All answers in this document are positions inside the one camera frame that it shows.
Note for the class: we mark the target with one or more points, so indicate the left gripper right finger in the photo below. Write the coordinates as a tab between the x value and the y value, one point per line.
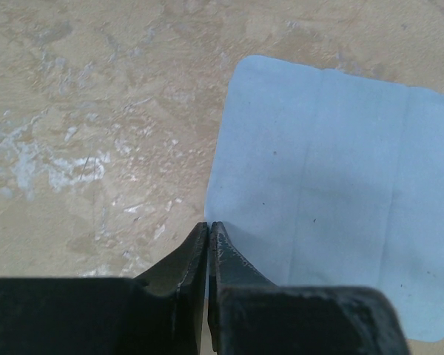
248	314

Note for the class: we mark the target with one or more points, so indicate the blue tape patch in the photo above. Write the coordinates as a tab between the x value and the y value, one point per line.
323	178

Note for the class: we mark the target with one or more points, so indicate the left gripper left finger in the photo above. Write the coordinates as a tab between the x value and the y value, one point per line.
157	312

